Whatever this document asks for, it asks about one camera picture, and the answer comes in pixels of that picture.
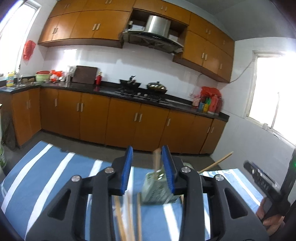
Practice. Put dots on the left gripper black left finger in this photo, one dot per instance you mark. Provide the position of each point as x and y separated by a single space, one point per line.
64 218

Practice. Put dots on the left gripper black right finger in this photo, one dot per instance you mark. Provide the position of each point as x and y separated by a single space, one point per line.
230 216

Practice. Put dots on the bamboo chopstick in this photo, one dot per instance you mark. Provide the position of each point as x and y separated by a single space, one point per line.
156 159
130 219
119 219
215 163

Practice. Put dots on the person's right hand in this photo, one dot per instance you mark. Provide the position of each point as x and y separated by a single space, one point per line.
272 223

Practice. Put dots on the green perforated utensil holder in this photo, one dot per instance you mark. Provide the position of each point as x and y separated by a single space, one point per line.
155 189

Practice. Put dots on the blue white striped tablecloth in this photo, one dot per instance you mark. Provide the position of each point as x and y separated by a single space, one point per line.
45 169

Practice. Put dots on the right window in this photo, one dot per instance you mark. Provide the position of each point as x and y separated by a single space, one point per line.
272 95

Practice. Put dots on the window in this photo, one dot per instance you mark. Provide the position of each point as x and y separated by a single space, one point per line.
272 95
15 28

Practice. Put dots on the lower wooden base cabinets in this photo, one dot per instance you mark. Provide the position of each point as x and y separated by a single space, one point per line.
105 120

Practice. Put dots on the red condiment bottles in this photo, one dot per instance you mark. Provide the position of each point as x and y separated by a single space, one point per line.
215 105

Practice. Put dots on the red bag over condiments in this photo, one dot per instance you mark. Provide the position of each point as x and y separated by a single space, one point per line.
210 91

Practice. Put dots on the gas stove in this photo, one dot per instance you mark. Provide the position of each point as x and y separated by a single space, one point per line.
139 95

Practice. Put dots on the red bottle on counter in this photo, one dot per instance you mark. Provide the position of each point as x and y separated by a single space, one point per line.
98 78

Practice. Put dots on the dark wooden cutting board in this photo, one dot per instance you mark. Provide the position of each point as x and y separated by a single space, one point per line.
84 75

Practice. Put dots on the red white bag on counter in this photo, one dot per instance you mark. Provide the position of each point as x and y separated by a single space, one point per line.
56 76

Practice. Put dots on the lidded dark wok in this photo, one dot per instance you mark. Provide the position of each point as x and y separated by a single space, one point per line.
156 87

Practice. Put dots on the green basin with red lid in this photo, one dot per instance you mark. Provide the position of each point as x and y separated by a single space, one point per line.
42 76

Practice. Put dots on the yellow dish soap bottle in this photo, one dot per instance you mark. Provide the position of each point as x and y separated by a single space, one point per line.
10 79

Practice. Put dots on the steel range hood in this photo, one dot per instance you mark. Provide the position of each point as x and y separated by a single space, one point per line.
155 32

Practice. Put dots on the left window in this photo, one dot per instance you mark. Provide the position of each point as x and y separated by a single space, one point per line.
15 28

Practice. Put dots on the black wok with handle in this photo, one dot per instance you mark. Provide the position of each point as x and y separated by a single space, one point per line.
130 84

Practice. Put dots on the red plastic bag on wall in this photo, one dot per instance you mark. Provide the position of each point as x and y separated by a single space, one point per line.
28 50

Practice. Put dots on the upper wooden wall cabinets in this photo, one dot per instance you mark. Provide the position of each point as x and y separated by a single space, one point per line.
192 40

